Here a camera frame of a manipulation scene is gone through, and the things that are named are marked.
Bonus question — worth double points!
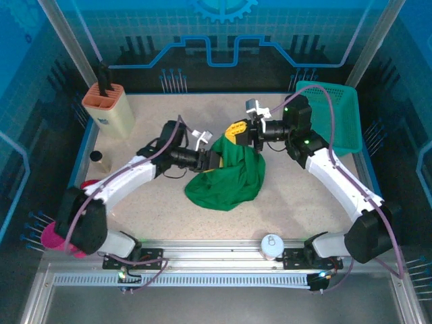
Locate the green t-shirt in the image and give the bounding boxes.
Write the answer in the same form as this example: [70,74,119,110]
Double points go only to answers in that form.
[184,133,267,213]

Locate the teal plastic basket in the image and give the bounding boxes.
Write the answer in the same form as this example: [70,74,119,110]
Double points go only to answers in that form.
[295,80,365,159]

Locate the small bottle black cap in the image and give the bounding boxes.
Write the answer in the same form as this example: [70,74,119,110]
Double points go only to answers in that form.
[89,151,113,174]

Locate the beige knife block orange top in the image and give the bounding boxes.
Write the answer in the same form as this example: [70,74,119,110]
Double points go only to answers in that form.
[82,83,136,140]

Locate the white pull-tab can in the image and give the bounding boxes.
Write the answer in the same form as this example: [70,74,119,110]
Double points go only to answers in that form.
[261,234,285,261]

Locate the left black electronics box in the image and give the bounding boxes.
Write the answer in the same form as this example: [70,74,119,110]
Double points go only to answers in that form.
[116,265,143,295]

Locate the black electronics box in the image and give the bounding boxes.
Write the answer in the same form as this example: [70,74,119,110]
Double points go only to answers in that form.
[307,269,339,294]
[116,265,143,295]

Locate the large magenta cup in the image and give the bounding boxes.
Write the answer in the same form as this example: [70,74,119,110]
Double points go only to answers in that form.
[40,221,70,251]

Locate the right black electronics box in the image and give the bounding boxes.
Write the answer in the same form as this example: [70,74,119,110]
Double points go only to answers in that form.
[307,269,339,294]

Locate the left gripper thin black cable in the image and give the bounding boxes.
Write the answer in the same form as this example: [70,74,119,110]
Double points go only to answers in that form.
[163,167,189,180]

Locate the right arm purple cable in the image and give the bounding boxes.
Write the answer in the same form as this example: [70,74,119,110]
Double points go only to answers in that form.
[269,84,406,294]

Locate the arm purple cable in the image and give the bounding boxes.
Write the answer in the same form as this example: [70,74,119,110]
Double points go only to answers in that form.
[269,84,406,294]
[63,114,169,294]

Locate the aluminium table frame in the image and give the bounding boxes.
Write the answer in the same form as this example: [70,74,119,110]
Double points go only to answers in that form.
[20,238,429,324]

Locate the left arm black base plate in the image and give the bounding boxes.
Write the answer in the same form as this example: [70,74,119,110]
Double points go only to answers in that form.
[102,248,165,271]

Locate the black knife handle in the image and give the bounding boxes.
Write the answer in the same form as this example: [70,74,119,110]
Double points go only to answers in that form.
[97,61,115,99]

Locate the white slotted cable duct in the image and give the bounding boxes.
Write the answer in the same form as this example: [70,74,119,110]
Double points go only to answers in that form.
[53,273,313,290]

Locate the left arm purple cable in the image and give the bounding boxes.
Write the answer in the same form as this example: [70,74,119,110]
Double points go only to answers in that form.
[63,114,169,294]

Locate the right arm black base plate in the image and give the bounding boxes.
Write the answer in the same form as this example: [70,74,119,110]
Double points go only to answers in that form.
[281,248,345,271]

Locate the aluminium upright post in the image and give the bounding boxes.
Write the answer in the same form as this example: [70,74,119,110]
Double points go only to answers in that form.
[344,0,408,89]
[36,0,102,89]

